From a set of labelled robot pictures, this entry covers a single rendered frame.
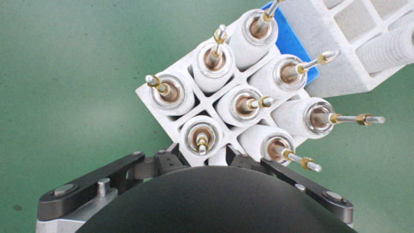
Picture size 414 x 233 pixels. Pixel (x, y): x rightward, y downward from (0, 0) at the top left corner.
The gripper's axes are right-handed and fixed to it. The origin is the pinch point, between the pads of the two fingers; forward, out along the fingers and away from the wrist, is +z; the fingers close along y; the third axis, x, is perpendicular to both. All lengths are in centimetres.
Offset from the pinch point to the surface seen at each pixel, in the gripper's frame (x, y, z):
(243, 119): 4.5, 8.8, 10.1
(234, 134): 0.0, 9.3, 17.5
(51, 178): -24, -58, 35
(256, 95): 9.9, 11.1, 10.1
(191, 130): 1.4, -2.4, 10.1
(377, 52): 25, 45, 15
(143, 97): 8.5, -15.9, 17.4
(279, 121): 4.5, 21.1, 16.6
